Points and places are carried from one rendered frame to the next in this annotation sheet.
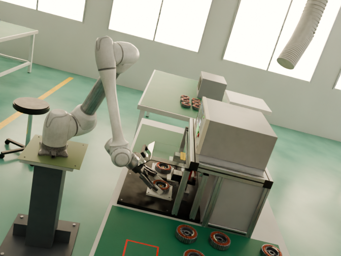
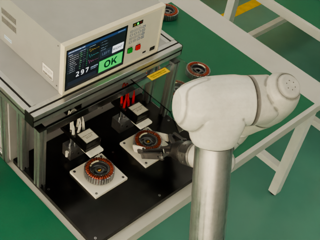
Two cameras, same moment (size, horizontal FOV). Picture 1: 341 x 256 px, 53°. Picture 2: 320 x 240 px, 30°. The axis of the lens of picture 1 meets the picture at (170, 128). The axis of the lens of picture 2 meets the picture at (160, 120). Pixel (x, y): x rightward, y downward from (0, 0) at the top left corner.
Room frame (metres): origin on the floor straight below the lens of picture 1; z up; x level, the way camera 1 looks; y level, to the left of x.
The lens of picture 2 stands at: (2.99, 1.03, 2.46)
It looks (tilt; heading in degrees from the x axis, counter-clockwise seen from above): 44 degrees down; 221
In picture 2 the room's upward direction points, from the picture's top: 12 degrees clockwise
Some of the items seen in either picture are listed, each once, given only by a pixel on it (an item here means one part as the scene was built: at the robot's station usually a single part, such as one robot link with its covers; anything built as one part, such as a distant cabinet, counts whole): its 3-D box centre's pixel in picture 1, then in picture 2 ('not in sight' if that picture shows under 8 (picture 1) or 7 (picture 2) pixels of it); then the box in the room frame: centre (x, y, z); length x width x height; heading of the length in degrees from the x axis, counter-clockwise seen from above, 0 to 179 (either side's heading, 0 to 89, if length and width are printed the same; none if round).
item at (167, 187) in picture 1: (160, 186); (147, 142); (1.79, -0.03, 0.80); 0.11 x 0.11 x 0.04
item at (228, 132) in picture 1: (231, 130); (79, 20); (1.91, -0.35, 1.22); 0.44 x 0.39 x 0.20; 3
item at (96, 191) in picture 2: (162, 171); (98, 175); (2.03, -0.02, 0.78); 0.15 x 0.15 x 0.01; 3
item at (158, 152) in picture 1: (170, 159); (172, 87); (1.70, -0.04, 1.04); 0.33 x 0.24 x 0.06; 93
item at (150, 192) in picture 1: (159, 190); (146, 146); (1.79, -0.03, 0.78); 0.15 x 0.15 x 0.01; 3
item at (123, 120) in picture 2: (183, 192); (123, 121); (1.79, -0.18, 0.80); 0.08 x 0.05 x 0.06; 3
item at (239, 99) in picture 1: (238, 124); not in sight; (2.84, -0.57, 0.98); 0.37 x 0.35 x 0.46; 3
